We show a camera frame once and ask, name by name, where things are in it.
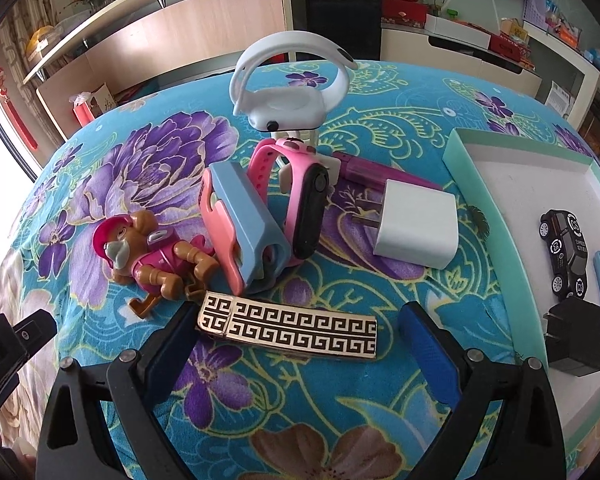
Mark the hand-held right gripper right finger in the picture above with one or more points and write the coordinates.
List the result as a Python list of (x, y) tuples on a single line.
[(425, 350)]

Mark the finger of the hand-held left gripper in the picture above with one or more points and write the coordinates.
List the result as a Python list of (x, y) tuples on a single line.
[(35, 332)]

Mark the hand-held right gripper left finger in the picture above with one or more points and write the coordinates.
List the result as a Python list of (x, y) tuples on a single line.
[(172, 355)]

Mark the puppy toy figure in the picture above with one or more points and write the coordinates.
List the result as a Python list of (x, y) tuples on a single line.
[(155, 260)]

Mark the gold black patterned bar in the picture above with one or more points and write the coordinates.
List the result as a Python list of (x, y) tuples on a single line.
[(290, 325)]

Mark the white charger plug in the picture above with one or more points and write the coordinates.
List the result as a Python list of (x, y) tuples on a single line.
[(415, 225)]

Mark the black charger plug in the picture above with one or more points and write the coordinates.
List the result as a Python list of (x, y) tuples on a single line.
[(577, 335)]

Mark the shallow teal cardboard box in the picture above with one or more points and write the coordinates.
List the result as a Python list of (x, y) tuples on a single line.
[(510, 210)]

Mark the black toy car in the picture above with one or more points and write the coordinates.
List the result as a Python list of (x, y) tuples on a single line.
[(565, 250)]

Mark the pink smartwatch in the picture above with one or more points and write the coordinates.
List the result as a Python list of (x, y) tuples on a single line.
[(310, 220)]

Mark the purple tube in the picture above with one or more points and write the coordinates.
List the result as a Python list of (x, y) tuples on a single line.
[(360, 170)]

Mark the floral blanket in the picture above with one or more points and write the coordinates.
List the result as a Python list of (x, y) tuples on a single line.
[(155, 160)]

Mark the red packet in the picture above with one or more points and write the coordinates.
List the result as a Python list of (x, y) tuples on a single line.
[(82, 112)]

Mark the red hanging ornament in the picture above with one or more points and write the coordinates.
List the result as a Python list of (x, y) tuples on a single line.
[(5, 95)]

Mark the brown cardboard carton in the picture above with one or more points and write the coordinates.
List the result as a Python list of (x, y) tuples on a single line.
[(102, 97)]

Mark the white television cabinet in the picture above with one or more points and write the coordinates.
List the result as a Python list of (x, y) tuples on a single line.
[(460, 70)]

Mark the white printed sheet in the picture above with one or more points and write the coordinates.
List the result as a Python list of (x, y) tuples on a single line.
[(561, 101)]

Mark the golden ornament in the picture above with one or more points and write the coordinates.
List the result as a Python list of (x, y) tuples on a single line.
[(39, 40)]

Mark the white desk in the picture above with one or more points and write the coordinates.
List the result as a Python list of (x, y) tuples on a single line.
[(580, 80)]

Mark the red flat box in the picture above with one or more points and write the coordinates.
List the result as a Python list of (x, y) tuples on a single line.
[(510, 50)]

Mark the wooden sideboard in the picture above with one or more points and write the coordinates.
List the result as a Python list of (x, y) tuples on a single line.
[(180, 40)]

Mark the white flat box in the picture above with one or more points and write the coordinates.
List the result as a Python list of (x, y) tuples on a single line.
[(455, 31)]

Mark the yellow box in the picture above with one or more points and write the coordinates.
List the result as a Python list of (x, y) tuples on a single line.
[(514, 31)]

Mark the red gift box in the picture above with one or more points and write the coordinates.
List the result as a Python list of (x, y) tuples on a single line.
[(402, 12)]

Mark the green small basket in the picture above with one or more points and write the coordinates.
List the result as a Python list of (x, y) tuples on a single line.
[(444, 9)]

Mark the black water dispenser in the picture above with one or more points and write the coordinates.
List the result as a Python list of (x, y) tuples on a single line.
[(342, 10)]

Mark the colourful toy boxes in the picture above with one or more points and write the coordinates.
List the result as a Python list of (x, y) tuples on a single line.
[(552, 17)]

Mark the cream plastic bracket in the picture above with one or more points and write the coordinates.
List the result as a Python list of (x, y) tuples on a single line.
[(332, 167)]

